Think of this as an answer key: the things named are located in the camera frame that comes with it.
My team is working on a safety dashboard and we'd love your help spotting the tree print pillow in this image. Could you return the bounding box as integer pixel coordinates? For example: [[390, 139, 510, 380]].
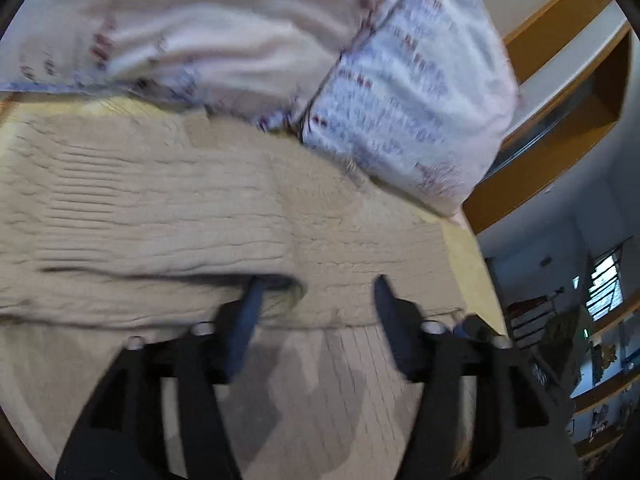
[[300, 0, 521, 218]]

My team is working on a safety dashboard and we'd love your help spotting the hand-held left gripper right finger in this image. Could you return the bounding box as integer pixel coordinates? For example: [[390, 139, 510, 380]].
[[374, 275, 586, 480]]

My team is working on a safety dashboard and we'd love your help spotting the beige cable-knit sweater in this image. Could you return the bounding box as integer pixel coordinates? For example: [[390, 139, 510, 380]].
[[0, 105, 471, 480]]

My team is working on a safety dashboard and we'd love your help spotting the pink floral pillow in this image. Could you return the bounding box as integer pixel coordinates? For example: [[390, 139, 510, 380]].
[[0, 0, 426, 131]]

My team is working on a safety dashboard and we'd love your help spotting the barred window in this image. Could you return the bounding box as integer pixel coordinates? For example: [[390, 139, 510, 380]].
[[585, 252, 626, 321]]

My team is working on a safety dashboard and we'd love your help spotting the yellow patterned bed sheet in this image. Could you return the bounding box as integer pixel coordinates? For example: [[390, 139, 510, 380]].
[[0, 92, 511, 341]]

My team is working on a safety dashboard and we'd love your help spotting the dark shelf rack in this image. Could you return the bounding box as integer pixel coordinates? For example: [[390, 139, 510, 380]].
[[505, 297, 558, 353]]

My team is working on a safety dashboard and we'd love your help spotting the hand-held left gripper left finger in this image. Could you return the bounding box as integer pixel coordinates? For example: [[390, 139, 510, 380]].
[[55, 275, 266, 480]]

